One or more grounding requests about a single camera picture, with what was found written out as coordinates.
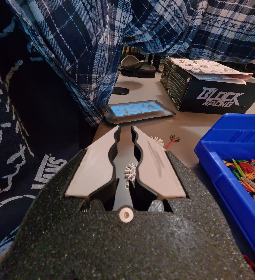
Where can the blue plastic bin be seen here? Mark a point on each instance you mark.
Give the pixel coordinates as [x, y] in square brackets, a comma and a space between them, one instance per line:
[223, 140]

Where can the white snowflake connector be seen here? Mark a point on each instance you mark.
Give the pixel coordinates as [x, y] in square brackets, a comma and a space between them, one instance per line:
[158, 140]
[131, 171]

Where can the black desk clamp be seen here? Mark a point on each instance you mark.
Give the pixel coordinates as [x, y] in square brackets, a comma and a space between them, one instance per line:
[119, 90]

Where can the black cardboard box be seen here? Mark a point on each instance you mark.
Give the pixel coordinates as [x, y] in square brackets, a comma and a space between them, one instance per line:
[217, 102]

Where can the dark grey snowflake connector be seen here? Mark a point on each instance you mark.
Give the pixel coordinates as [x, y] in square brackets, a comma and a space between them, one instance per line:
[175, 138]

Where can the person's dark printed t-shirt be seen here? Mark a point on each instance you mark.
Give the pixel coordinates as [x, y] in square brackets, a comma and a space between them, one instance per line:
[31, 131]

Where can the person's left forearm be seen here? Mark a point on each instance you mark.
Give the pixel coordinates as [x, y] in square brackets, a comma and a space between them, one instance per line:
[195, 26]

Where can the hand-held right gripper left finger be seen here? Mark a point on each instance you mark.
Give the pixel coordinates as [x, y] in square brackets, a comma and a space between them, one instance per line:
[92, 170]

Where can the white instruction sheet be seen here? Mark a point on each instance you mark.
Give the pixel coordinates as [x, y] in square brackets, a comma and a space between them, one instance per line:
[206, 65]

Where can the pile of colourful construction pieces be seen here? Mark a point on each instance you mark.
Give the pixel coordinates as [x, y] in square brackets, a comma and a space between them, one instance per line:
[249, 172]

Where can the person's plaid shirt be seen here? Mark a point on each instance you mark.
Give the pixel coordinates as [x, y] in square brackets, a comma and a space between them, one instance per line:
[75, 43]

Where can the long red rod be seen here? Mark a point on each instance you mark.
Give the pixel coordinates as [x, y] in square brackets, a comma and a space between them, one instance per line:
[170, 144]

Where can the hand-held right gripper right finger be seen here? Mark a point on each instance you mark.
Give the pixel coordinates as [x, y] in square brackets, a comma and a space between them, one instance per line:
[160, 172]

